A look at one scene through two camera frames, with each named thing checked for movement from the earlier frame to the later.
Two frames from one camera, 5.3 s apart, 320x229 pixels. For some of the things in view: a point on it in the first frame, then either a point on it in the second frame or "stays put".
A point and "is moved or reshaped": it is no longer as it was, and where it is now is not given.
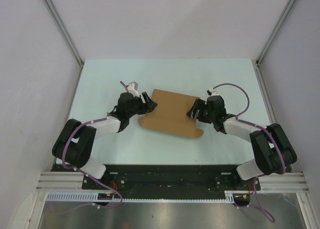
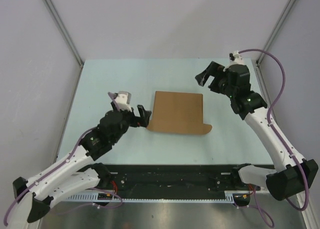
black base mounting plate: (216, 178) stays put
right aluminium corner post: (279, 26) stays put
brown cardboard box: (170, 115) is moved or reshaped
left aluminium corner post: (59, 24) stays put
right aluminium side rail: (267, 100) stays put
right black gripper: (199, 104) → (214, 69)
